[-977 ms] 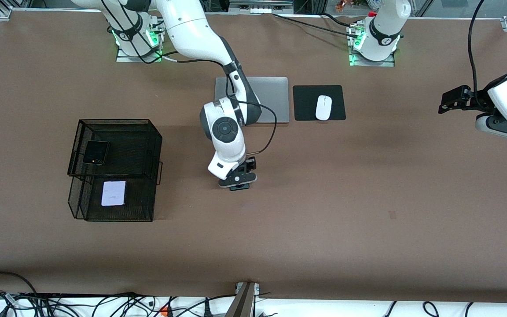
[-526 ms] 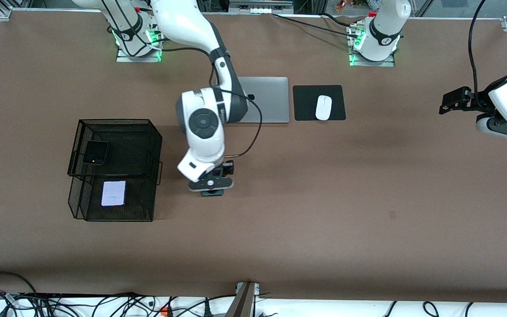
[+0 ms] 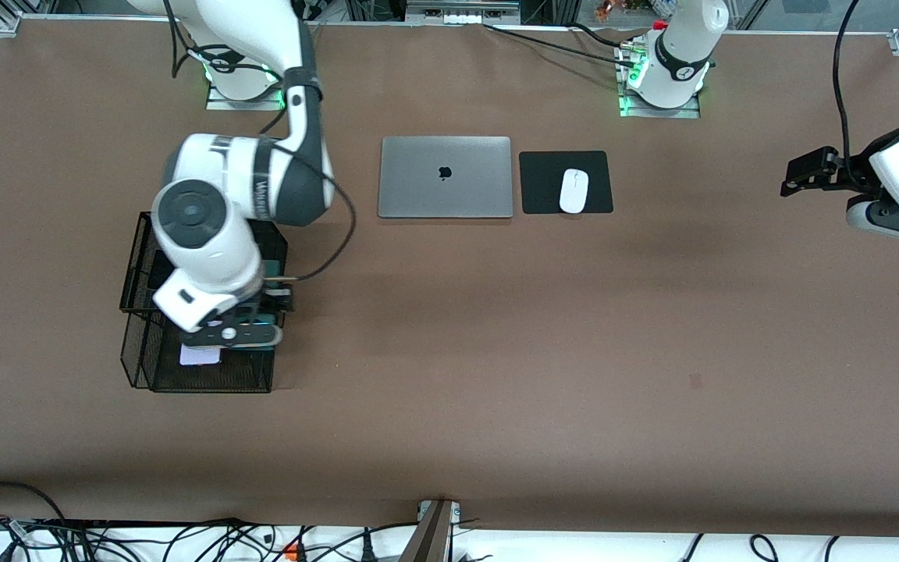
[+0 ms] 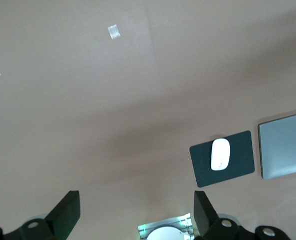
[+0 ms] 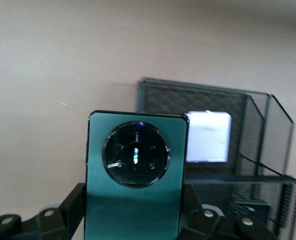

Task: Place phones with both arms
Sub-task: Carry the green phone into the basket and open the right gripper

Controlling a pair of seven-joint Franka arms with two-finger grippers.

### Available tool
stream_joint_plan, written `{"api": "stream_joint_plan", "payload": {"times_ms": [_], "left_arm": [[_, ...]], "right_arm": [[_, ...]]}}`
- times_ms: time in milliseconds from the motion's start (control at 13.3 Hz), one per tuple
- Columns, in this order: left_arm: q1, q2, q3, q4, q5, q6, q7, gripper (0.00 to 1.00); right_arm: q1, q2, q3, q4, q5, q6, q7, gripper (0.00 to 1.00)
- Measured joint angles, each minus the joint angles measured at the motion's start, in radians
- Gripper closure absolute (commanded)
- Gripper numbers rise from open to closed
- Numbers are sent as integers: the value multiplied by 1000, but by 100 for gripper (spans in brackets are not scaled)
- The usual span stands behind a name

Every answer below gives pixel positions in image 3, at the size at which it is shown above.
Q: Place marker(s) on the white lilac flip phone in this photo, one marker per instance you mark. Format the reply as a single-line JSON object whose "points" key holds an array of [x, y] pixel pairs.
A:
{"points": [[200, 357]]}

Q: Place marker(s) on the aluminium camera post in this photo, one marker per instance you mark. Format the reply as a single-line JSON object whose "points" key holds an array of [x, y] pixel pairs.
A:
{"points": [[430, 538]]}

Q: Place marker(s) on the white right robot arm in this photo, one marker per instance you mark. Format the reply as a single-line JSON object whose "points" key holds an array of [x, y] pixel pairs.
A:
{"points": [[207, 234]]}

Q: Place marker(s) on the small copper coloured object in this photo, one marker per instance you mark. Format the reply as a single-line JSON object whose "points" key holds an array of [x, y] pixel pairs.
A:
{"points": [[604, 9]]}

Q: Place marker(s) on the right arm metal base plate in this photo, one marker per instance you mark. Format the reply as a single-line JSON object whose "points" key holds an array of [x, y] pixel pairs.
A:
{"points": [[219, 104]]}

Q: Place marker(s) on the silver closed laptop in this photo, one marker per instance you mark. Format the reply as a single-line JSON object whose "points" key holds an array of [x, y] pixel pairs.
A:
{"points": [[434, 195]]}

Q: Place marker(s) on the black power strip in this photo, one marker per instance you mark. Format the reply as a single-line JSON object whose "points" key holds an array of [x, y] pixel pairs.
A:
{"points": [[145, 522]]}

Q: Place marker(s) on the white computer mouse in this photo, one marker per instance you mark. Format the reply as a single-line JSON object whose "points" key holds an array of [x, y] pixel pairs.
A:
{"points": [[573, 191]]}

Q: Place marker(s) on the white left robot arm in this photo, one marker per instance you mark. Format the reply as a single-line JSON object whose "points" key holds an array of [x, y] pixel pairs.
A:
{"points": [[680, 47]]}

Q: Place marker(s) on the white power strip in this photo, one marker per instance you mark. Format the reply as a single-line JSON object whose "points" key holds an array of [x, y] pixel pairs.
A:
{"points": [[461, 14]]}

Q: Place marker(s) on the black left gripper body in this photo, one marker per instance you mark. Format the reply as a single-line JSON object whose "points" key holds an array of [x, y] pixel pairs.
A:
{"points": [[853, 168]]}

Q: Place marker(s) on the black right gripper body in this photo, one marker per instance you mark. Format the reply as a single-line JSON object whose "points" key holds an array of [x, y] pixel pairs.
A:
{"points": [[275, 299]]}

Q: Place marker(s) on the black mouse pad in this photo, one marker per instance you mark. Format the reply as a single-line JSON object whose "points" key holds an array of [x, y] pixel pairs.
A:
{"points": [[543, 183]]}

